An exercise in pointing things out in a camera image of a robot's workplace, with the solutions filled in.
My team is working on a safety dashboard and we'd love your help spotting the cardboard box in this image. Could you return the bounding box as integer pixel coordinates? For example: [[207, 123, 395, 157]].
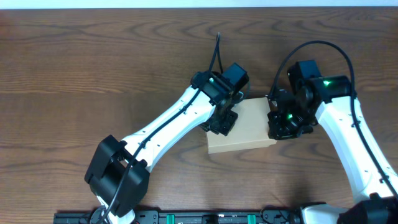
[[206, 97, 277, 154]]

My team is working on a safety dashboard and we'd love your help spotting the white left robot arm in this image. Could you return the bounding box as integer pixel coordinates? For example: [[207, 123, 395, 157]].
[[84, 63, 249, 223]]

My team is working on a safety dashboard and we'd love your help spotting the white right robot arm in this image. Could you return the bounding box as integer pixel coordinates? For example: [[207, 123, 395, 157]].
[[267, 40, 397, 223]]

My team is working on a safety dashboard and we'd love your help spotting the black mounting rail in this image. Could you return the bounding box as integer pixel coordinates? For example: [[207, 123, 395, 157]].
[[52, 208, 304, 224]]

